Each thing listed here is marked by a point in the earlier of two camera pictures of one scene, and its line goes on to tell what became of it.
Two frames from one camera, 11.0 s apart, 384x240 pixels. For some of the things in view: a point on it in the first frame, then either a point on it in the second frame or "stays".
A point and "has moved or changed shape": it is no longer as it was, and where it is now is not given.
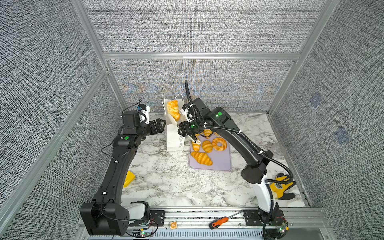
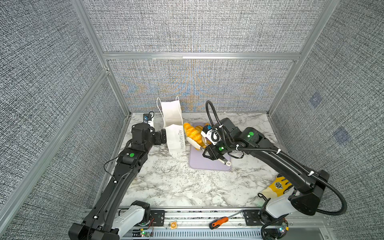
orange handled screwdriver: [218, 222] stays
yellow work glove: [278, 190] stays
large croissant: [202, 158] has moved or changed shape
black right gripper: [185, 130] -> [213, 154]
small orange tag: [173, 225] stays
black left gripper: [160, 129] -> [158, 140]
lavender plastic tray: [221, 160] stays
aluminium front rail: [218, 224] stays
